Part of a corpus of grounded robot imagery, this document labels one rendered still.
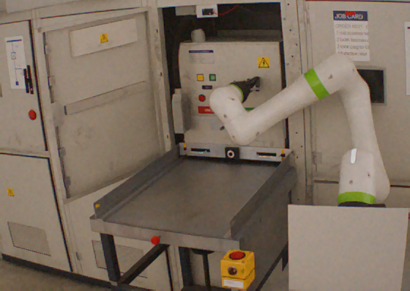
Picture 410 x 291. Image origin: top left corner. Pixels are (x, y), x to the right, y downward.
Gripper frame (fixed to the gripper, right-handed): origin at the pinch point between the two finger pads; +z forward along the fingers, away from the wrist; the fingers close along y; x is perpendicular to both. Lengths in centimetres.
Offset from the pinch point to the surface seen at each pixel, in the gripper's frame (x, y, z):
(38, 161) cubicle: -45, -130, -2
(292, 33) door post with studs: 20.8, 18.5, -0.6
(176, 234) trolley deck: -39, -7, -68
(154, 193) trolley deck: -38, -32, -38
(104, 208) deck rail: -36, -42, -62
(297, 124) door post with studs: -18.0, 18.3, -0.5
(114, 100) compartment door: -4, -57, -23
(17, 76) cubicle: 5, -136, -2
